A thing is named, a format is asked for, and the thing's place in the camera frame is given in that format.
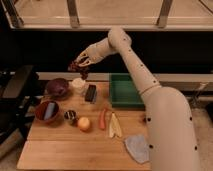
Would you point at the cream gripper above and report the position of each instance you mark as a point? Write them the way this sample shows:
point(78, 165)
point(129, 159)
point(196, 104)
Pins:
point(95, 53)

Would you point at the purple bowl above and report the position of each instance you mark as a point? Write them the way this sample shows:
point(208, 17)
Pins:
point(57, 87)

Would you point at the brown bowl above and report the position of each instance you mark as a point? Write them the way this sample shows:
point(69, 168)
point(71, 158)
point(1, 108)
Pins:
point(40, 112)

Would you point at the white paper cup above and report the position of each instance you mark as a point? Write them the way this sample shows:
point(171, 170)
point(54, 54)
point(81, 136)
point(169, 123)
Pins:
point(78, 85)

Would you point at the wooden cutting board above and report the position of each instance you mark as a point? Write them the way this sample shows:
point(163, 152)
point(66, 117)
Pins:
point(62, 147)

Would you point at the black rectangular block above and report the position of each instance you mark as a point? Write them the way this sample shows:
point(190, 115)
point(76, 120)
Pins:
point(90, 93)

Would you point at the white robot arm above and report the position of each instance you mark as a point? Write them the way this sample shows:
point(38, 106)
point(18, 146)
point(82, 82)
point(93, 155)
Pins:
point(171, 135)

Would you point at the yellow round fruit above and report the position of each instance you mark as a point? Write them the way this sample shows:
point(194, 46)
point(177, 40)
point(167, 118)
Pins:
point(83, 124)

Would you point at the green plastic bin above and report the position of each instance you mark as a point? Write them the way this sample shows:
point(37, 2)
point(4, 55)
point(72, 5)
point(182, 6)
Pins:
point(122, 92)

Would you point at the orange carrot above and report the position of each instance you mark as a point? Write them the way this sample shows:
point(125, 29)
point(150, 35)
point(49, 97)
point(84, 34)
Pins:
point(102, 122)

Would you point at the dark red grape bunch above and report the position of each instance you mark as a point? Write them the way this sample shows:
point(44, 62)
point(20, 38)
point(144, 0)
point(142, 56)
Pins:
point(83, 71)

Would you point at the black equipment stand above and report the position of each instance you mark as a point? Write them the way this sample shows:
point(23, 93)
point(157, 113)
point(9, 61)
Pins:
point(18, 92)

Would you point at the light blue cylinder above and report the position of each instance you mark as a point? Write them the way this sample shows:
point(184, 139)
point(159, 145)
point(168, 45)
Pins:
point(49, 110)

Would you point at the dark striped small cup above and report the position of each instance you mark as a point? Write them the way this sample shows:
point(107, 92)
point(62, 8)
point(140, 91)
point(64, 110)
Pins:
point(70, 117)

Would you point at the grey blue cloth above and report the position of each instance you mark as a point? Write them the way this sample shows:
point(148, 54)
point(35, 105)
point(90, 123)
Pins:
point(137, 148)

